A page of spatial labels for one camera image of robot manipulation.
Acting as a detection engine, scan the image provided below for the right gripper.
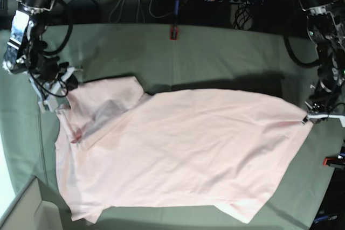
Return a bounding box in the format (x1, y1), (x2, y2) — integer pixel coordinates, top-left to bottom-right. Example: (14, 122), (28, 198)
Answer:
(29, 62), (82, 103)

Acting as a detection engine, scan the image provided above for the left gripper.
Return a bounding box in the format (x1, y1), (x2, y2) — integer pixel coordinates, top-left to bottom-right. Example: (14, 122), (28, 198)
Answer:
(302, 97), (344, 124)

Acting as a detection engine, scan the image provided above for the pink t-shirt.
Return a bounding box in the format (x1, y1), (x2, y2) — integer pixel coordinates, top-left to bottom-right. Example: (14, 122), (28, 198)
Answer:
(55, 77), (313, 224)

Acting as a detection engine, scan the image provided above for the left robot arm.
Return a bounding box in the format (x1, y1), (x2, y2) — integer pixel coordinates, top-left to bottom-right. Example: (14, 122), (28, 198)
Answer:
(284, 0), (344, 124)

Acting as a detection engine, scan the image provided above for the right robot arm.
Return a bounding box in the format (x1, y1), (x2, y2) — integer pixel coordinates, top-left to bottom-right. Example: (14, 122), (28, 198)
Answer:
(2, 0), (78, 110)

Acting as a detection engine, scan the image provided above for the red black table clamp right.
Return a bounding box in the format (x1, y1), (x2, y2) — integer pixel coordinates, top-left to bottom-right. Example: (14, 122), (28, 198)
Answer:
(323, 153), (345, 170)

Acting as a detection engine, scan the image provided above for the red black table clamp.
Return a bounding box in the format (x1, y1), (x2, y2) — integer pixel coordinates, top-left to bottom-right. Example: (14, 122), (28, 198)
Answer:
(323, 153), (345, 170)
(169, 25), (178, 40)

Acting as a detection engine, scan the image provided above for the red black table clamp centre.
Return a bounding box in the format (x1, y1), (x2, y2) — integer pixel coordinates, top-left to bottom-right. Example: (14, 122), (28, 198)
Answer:
(169, 25), (178, 40)

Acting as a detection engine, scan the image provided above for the beige cardboard box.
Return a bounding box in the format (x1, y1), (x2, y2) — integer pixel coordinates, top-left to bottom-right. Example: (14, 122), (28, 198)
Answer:
(1, 177), (63, 230)

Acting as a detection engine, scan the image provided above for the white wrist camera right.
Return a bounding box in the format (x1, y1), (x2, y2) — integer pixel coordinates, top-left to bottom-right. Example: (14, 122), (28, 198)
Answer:
(38, 99), (58, 113)

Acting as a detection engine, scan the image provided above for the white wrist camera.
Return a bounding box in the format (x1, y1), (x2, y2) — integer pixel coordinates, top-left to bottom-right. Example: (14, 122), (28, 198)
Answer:
(339, 115), (345, 128)
(38, 99), (58, 113)

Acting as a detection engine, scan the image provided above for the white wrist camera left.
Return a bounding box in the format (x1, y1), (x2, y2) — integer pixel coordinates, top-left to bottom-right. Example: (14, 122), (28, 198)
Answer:
(339, 115), (345, 128)

